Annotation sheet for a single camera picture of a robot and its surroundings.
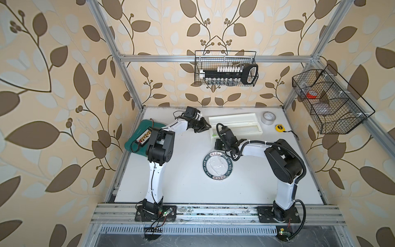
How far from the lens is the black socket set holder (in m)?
0.82

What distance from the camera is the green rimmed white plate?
882 mm

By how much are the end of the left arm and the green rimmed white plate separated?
173 mm

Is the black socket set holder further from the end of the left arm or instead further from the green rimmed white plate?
the green rimmed white plate

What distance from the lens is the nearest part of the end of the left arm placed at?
2.70 ft

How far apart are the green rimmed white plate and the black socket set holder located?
1.41 feet

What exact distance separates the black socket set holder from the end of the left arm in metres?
0.20
